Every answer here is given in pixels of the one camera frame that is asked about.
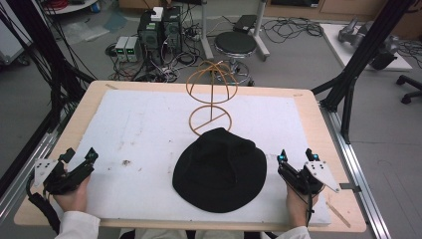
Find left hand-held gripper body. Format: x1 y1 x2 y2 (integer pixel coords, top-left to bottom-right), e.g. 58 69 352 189
34 158 98 196

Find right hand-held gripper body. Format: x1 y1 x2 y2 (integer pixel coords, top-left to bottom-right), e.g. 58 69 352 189
277 160 341 196

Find black brimmed hat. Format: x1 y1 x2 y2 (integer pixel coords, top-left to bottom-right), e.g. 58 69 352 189
171 126 269 214

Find brown wire hat stand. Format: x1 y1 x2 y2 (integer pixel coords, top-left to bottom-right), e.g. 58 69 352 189
185 60 239 137

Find person's left hand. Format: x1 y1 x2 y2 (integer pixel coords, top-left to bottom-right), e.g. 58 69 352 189
53 175 92 214

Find person's right hand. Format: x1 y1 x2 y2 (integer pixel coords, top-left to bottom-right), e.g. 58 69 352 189
286 186 320 229

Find thin wooden stick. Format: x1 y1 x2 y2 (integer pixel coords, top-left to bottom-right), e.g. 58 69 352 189
325 201 352 229

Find white foam mat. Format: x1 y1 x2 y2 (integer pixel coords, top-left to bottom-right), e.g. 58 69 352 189
52 89 332 228

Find white floor platform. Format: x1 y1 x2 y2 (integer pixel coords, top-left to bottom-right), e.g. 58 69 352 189
318 22 414 73

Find white power supply unit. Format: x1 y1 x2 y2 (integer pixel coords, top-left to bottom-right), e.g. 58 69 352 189
125 36 143 63
114 36 129 63

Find black office chair base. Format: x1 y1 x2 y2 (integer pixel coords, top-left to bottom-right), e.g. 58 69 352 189
395 74 422 106

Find black round stool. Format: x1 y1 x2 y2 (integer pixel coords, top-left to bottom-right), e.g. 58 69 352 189
213 31 259 85

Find clear plastic sheet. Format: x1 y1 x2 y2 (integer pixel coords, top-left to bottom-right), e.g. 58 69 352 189
61 20 111 44

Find grey equipment case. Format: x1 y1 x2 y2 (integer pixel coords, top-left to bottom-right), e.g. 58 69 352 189
0 8 34 67

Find black computer tower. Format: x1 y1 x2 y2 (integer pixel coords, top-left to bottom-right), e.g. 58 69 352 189
161 5 184 55
136 10 164 67

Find flat black box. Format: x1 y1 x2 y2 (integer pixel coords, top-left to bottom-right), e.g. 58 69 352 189
232 14 259 35

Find round white table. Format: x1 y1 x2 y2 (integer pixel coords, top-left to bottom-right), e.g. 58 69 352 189
42 0 100 16

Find small white box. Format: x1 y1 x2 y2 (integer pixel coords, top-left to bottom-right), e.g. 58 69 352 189
150 6 165 23

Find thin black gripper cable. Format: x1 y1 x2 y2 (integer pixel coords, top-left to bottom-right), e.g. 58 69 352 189
298 180 316 228

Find aluminium rail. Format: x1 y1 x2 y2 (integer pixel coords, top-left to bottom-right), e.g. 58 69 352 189
318 102 393 239
0 127 59 224

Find black sleeved gripper cable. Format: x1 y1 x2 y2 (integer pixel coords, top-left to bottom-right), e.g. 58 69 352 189
25 172 62 235

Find black metal bracket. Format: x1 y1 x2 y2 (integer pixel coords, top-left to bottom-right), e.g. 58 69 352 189
338 182 362 194

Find black metal frame strut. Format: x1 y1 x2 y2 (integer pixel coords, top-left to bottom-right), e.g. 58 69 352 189
0 0 98 200
311 0 418 145

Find cables beside computer towers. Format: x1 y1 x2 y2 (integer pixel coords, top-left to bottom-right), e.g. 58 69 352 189
105 43 204 84

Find tangle of black floor cables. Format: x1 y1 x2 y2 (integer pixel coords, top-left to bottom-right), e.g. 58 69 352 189
260 16 324 45

